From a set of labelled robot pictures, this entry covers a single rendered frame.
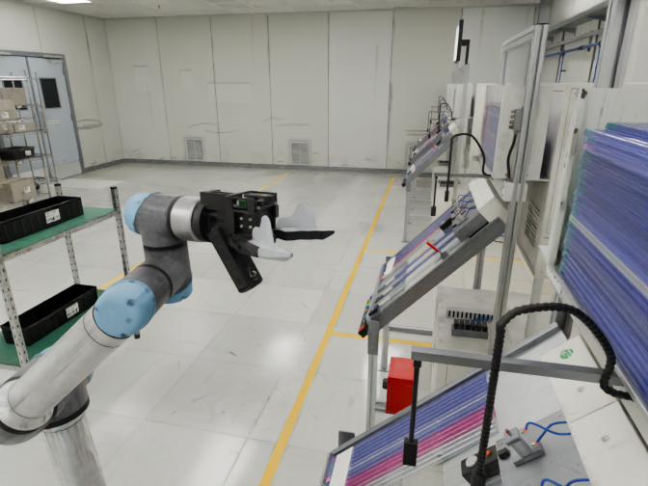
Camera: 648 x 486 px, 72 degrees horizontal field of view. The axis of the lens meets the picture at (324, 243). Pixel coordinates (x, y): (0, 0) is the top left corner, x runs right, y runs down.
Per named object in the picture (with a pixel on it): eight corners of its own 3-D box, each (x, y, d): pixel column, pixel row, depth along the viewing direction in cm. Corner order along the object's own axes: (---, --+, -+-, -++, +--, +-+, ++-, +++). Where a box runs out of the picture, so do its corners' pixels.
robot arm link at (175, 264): (133, 314, 77) (122, 255, 73) (161, 286, 87) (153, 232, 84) (177, 315, 76) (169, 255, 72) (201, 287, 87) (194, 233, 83)
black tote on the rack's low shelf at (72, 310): (29, 347, 247) (24, 329, 244) (3, 343, 251) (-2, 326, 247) (99, 301, 300) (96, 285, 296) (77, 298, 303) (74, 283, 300)
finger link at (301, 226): (335, 203, 72) (278, 204, 70) (334, 239, 74) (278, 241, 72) (331, 201, 75) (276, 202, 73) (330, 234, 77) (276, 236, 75)
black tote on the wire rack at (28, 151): (15, 160, 597) (13, 149, 592) (-6, 160, 600) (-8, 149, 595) (37, 156, 634) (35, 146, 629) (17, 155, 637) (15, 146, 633)
